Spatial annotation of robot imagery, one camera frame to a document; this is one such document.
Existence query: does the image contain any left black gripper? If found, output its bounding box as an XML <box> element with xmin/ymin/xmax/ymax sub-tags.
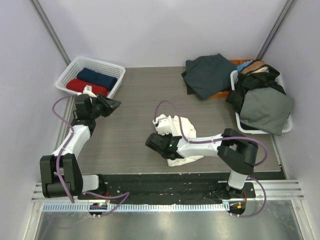
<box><xmin>89</xmin><ymin>93</ymin><xmax>121</xmax><ymax>119</ymax></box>

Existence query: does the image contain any white floral print t-shirt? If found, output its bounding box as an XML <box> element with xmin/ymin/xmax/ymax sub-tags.
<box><xmin>156</xmin><ymin>114</ymin><xmax>204</xmax><ymax>167</ymax></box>

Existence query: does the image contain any white plastic lattice basket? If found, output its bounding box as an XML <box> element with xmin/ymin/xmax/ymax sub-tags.
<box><xmin>55</xmin><ymin>56</ymin><xmax>126</xmax><ymax>99</ymax></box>

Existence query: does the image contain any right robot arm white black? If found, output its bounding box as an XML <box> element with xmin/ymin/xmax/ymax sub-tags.
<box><xmin>145</xmin><ymin>128</ymin><xmax>258</xmax><ymax>200</ymax></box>

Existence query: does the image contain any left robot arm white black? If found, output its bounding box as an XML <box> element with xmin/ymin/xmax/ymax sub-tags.
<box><xmin>39</xmin><ymin>93</ymin><xmax>122</xmax><ymax>203</ymax></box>

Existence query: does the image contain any rolled red t-shirt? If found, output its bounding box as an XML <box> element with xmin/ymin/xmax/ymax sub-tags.
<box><xmin>66</xmin><ymin>78</ymin><xmax>108</xmax><ymax>97</ymax></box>

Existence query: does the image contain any rolled navy blue t-shirt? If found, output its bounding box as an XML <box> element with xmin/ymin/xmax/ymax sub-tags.
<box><xmin>77</xmin><ymin>68</ymin><xmax>118</xmax><ymax>91</ymax></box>

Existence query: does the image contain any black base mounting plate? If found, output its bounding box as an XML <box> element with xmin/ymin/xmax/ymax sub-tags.
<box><xmin>93</xmin><ymin>173</ymin><xmax>256</xmax><ymax>205</ymax></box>

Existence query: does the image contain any orange plastic tray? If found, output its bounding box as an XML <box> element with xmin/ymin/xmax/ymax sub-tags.
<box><xmin>209</xmin><ymin>59</ymin><xmax>251</xmax><ymax>99</ymax></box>

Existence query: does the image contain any dark teal folded t-shirt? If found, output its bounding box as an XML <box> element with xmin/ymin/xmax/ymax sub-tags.
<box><xmin>181</xmin><ymin>53</ymin><xmax>237</xmax><ymax>100</ymax></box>

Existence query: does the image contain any white plastic laundry bin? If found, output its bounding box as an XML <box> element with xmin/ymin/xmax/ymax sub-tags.
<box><xmin>230</xmin><ymin>70</ymin><xmax>293</xmax><ymax>135</ymax></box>

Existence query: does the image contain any black crumpled garment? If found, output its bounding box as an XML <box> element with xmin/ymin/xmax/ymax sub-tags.
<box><xmin>226</xmin><ymin>65</ymin><xmax>286</xmax><ymax>114</ymax></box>

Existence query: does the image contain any grey green t-shirt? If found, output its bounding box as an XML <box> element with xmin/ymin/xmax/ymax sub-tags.
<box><xmin>239</xmin><ymin>87</ymin><xmax>293</xmax><ymax>136</ymax></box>

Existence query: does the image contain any blue cloth in bin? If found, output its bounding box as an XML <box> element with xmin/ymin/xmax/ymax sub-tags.
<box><xmin>236</xmin><ymin>60</ymin><xmax>253</xmax><ymax>73</ymax></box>

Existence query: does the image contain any tan beige garment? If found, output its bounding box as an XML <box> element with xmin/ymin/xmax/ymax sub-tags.
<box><xmin>240</xmin><ymin>60</ymin><xmax>269</xmax><ymax>76</ymax></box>

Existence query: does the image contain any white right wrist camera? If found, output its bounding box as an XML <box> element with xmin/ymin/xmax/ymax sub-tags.
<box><xmin>152</xmin><ymin>116</ymin><xmax>173</xmax><ymax>136</ymax></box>

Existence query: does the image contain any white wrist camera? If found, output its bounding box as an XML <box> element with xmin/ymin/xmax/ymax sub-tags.
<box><xmin>152</xmin><ymin>116</ymin><xmax>173</xmax><ymax>136</ymax></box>
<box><xmin>77</xmin><ymin>85</ymin><xmax>97</xmax><ymax>98</ymax></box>

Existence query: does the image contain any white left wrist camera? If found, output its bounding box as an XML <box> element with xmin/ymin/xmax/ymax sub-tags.
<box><xmin>77</xmin><ymin>85</ymin><xmax>97</xmax><ymax>98</ymax></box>

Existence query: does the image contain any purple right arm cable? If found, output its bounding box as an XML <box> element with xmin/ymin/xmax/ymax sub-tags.
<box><xmin>155</xmin><ymin>100</ymin><xmax>269</xmax><ymax>218</ymax></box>

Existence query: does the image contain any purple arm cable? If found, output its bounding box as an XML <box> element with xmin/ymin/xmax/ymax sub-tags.
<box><xmin>155</xmin><ymin>100</ymin><xmax>269</xmax><ymax>218</ymax></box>
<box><xmin>51</xmin><ymin>94</ymin><xmax>131</xmax><ymax>218</ymax></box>

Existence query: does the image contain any slotted white cable duct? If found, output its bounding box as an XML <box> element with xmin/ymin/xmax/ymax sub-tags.
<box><xmin>42</xmin><ymin>202</ymin><xmax>230</xmax><ymax>213</ymax></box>

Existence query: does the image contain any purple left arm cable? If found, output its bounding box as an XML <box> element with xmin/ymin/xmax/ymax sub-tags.
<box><xmin>51</xmin><ymin>94</ymin><xmax>131</xmax><ymax>218</ymax></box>

